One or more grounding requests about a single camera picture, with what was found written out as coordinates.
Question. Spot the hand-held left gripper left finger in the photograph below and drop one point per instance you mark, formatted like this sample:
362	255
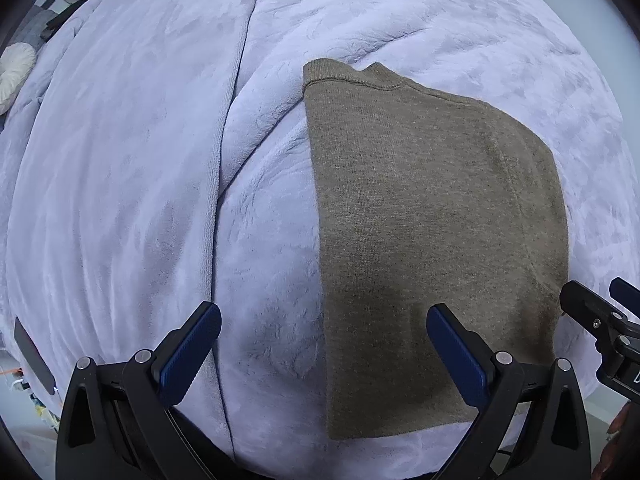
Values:
192	355

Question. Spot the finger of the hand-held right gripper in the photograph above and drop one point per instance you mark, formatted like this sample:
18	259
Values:
626	294
585	305

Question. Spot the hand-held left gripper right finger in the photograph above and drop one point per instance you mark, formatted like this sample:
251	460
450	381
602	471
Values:
457	360

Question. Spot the olive knit sweater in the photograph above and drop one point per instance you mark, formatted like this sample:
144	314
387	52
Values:
425	210

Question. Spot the person's right hand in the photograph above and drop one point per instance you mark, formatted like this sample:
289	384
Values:
617	422

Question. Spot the black flat bar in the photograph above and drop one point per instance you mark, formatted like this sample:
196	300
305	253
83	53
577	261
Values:
32	355

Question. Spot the lilac plush blanket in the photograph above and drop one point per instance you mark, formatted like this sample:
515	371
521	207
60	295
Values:
150	160

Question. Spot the white round pleated pillow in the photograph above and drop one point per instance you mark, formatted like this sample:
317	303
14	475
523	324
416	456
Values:
12	75

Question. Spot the black bag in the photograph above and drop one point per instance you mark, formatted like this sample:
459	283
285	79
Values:
52	25

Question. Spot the grey quilted sofa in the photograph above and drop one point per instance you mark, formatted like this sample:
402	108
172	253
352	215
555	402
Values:
30	30

